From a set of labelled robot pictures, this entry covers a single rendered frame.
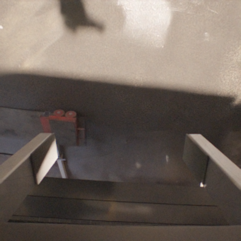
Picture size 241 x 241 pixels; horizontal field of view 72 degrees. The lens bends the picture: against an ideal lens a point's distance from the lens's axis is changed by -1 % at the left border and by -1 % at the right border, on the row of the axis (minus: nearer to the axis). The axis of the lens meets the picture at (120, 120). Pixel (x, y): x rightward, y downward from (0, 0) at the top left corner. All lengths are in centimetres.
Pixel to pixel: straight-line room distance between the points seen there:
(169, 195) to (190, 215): 11
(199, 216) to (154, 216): 20
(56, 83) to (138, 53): 60
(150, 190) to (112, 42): 83
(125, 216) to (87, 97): 85
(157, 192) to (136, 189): 10
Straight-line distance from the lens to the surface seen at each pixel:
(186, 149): 16
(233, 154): 197
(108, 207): 79
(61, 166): 197
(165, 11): 106
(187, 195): 90
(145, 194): 83
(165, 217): 82
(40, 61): 126
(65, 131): 138
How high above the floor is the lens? 103
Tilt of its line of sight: 48 degrees down
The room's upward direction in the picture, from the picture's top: 175 degrees counter-clockwise
